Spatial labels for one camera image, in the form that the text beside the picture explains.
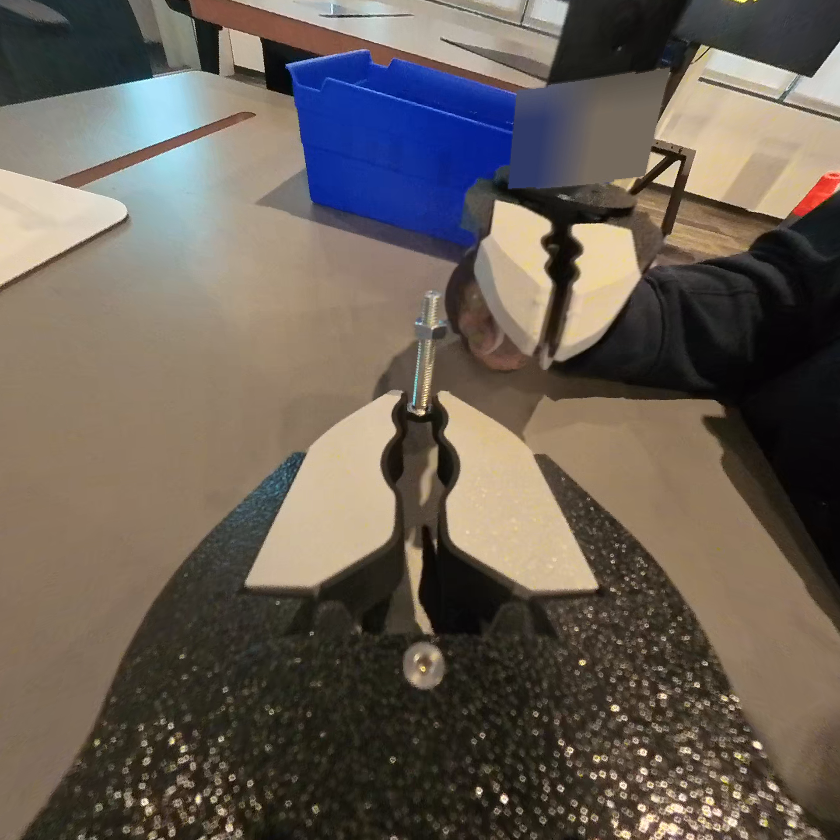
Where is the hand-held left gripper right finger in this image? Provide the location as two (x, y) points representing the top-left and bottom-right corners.
(434, 391), (599, 614)

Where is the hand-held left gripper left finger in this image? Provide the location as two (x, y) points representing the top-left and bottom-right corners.
(245, 390), (406, 614)

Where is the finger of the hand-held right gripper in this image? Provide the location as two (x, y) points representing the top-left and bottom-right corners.
(472, 199), (560, 370)
(550, 222), (643, 366)

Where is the steel bolt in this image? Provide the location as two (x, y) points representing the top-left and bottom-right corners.
(408, 290), (444, 419)

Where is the blue plastic bin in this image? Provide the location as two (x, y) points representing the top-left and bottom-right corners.
(285, 49), (519, 247)

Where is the person's right forearm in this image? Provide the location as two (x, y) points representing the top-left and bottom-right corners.
(550, 193), (840, 421)

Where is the person's right hand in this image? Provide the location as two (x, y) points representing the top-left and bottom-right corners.
(446, 252), (546, 373)

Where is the black rolling panel stand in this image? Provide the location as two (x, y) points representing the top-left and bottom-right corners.
(630, 0), (840, 238)

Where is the grey desk with wooden edge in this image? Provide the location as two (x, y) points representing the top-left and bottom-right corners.
(190, 0), (565, 93)

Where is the orange traffic cone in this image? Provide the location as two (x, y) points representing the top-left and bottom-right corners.
(791, 171), (840, 219)

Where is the flat metal plate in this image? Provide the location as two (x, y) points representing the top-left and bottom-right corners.
(294, 0), (416, 19)

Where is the white display stand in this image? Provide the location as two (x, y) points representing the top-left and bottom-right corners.
(0, 168), (130, 290)

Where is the black office chair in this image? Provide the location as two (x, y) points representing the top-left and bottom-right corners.
(0, 0), (153, 106)

